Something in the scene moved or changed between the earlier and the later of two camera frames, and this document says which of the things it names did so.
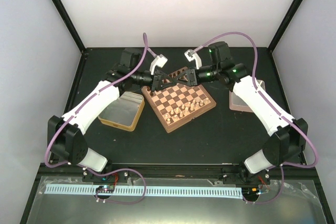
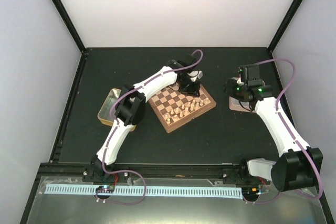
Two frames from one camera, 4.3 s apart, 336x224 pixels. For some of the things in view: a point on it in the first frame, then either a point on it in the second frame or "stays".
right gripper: x=191 y=74 → x=228 y=88
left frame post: x=63 y=10 stays
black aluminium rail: x=124 y=172 stays
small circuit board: x=106 y=189 stays
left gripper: x=157 y=83 → x=193 y=92
